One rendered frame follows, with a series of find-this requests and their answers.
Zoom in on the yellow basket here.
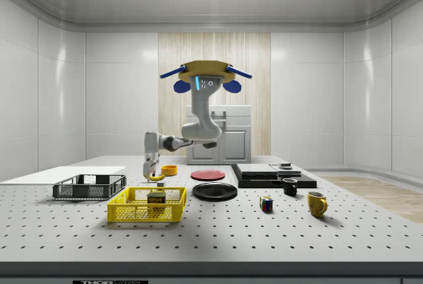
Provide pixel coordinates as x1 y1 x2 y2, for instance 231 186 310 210
106 186 188 223

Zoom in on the yellow mug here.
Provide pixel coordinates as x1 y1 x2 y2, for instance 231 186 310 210
307 191 329 218

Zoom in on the red plate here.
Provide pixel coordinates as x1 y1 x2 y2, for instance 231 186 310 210
190 169 225 182

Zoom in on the black stove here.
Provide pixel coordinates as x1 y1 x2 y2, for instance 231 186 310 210
230 162 318 189

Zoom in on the black plate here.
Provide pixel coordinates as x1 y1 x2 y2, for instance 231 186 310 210
192 182 239 201

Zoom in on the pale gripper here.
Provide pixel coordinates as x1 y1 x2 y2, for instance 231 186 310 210
141 159 160 182

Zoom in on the puzzle cube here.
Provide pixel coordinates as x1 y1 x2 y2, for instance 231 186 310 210
259 195 275 213

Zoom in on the white cabinet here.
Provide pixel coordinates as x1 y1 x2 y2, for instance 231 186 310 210
186 104 252 166

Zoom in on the flat-sided can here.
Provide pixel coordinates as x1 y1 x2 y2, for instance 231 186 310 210
146 190 167 205

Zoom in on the white board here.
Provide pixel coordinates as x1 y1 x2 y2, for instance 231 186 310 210
0 166 128 185

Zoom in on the black mug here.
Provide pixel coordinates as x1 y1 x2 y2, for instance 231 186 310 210
282 178 299 197

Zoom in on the dark grey basket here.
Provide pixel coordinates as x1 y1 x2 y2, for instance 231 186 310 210
52 174 128 201

